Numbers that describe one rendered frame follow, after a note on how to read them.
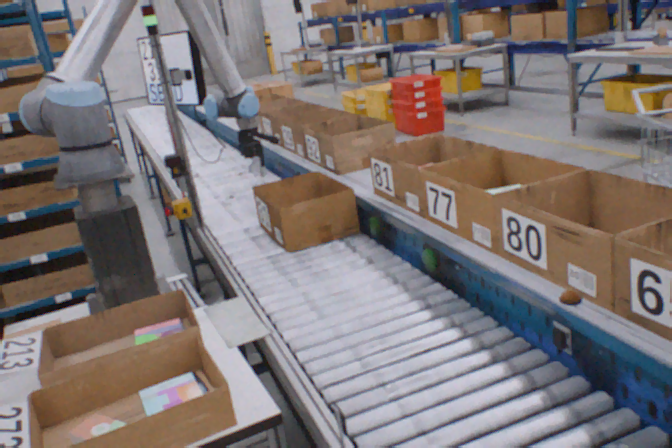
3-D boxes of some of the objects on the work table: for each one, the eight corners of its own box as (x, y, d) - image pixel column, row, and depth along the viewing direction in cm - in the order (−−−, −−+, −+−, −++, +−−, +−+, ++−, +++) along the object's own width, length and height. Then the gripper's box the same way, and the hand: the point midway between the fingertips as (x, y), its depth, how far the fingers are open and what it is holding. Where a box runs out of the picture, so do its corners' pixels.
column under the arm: (92, 328, 193) (60, 226, 182) (86, 299, 216) (57, 207, 205) (178, 301, 202) (152, 202, 191) (163, 276, 225) (140, 187, 214)
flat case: (137, 366, 162) (135, 361, 161) (135, 335, 179) (134, 330, 179) (190, 350, 165) (189, 345, 165) (183, 321, 183) (182, 316, 182)
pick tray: (52, 360, 176) (41, 328, 173) (190, 318, 188) (183, 287, 185) (48, 413, 151) (35, 377, 148) (209, 360, 163) (200, 325, 160)
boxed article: (100, 426, 142) (96, 412, 141) (138, 440, 134) (134, 426, 133) (72, 446, 136) (68, 432, 135) (111, 462, 129) (106, 447, 128)
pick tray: (39, 430, 145) (26, 393, 142) (204, 368, 159) (195, 333, 156) (45, 507, 120) (28, 464, 117) (239, 424, 135) (230, 384, 131)
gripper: (234, 129, 260) (245, 178, 267) (240, 131, 252) (250, 182, 259) (254, 124, 263) (264, 174, 270) (260, 127, 255) (270, 177, 262)
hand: (263, 173), depth 265 cm, fingers closed
